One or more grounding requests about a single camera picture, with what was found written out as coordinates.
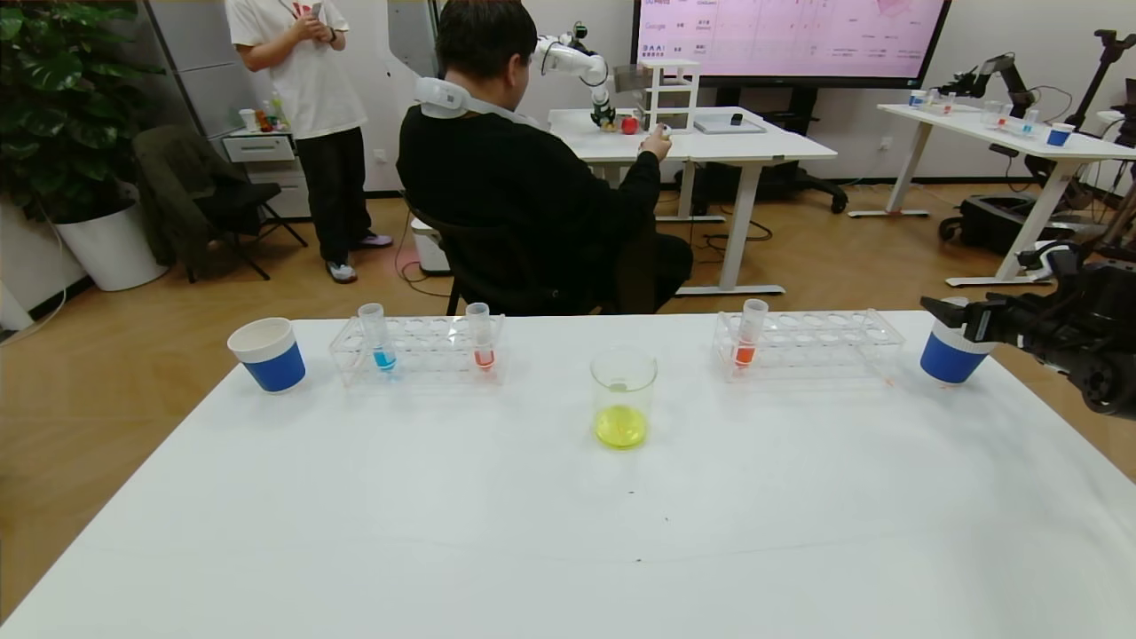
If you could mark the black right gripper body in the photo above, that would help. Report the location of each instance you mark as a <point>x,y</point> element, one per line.
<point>979,322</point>

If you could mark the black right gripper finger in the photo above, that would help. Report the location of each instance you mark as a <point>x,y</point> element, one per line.
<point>942,312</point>
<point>983,325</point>

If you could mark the blue pigment test tube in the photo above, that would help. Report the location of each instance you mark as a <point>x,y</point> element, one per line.
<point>380,342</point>

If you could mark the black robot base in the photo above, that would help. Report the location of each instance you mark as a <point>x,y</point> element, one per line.
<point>994,226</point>

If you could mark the black background robot arm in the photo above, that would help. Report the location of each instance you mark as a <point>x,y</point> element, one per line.
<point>998,71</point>

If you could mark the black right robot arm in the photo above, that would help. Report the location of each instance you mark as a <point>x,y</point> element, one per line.
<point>1109,346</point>

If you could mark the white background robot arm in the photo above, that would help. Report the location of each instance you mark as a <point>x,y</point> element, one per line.
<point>577,60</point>

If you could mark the clear acrylic test tube rack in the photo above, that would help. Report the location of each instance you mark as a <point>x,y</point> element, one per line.
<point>433,357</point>
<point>816,348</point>

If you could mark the red pigment test tube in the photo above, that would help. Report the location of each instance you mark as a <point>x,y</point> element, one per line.
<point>481,342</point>
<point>748,342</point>

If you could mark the glass beaker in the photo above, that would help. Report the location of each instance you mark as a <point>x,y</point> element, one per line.
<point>621,422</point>

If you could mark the blue white paper cup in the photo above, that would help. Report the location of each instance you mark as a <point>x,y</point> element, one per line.
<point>948,359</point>
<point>275,366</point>

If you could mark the white desk with lab items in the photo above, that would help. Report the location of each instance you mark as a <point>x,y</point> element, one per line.
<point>976,126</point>

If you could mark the small blue background cup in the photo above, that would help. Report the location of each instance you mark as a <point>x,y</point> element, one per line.
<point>1058,138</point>

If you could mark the grey tablet pad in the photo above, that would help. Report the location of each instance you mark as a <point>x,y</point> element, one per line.
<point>728,129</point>

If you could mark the black stand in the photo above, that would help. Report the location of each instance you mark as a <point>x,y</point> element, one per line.
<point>1109,49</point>

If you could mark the large display screen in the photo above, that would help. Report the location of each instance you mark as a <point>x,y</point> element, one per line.
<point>790,40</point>

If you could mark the black office chair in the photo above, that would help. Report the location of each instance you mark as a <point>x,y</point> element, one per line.
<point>632,266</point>

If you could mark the white handheld controller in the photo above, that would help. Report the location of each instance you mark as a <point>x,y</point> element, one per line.
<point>662,133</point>

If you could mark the small red object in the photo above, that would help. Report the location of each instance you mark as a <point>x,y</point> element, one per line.
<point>629,125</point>

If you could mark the small white drawer unit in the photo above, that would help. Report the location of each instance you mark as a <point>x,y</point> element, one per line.
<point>670,64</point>

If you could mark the seated person in black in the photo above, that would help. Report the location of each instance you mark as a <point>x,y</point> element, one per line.
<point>515,195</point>

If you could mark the white box on floor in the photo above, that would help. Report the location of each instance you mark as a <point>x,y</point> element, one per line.
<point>430,251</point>

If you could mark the white headset on neck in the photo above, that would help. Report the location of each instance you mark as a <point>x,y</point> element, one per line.
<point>437,96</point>

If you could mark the standing person in white shirt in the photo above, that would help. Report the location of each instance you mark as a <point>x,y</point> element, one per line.
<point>311,80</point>

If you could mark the white drawer cabinet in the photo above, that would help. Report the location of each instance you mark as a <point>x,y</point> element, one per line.
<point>266,155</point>

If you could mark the dark chair with jacket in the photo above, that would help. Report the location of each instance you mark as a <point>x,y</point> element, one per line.
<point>186,195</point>

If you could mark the white plant pot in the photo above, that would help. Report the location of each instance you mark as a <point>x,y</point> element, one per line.
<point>111,253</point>

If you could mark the green potted plant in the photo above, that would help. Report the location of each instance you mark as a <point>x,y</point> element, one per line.
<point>62,106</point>

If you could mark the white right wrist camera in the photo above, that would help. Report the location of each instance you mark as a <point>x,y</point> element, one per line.
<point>1052,259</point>

